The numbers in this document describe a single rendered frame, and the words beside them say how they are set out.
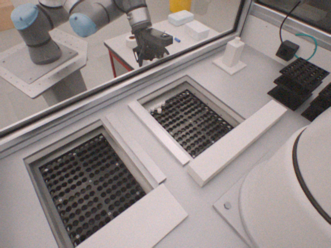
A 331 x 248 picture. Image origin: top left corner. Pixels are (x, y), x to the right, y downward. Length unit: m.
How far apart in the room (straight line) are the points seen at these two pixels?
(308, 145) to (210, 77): 0.45
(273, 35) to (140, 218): 0.73
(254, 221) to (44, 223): 0.39
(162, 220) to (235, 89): 0.44
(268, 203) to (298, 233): 0.06
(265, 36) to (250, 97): 0.29
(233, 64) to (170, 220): 0.54
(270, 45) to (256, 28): 0.08
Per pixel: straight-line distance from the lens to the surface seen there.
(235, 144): 0.48
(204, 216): 0.43
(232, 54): 0.71
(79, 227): 0.49
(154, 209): 0.41
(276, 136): 0.59
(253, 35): 0.89
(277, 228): 0.37
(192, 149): 0.54
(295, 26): 0.81
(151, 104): 0.72
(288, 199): 0.32
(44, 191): 0.63
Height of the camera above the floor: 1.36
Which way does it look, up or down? 52 degrees down
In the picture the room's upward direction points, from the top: 3 degrees clockwise
